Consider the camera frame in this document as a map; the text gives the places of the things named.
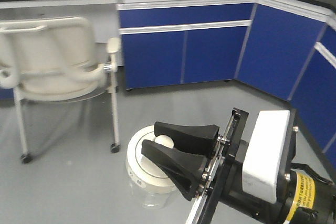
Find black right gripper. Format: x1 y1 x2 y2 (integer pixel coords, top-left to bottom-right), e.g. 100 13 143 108
141 108 297 223

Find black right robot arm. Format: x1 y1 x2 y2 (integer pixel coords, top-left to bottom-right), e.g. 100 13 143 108
141 108 335 223

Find white rolling chair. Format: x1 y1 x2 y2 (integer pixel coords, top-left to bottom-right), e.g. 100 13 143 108
1 16 121 164

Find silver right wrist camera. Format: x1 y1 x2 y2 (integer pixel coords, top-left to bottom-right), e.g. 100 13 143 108
242 110 290 204

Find blue lab cabinets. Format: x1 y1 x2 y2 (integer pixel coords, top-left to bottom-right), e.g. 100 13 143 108
1 0 335 164

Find glass jar with white lid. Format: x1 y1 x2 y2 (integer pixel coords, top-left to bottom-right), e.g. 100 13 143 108
125 125 177 209

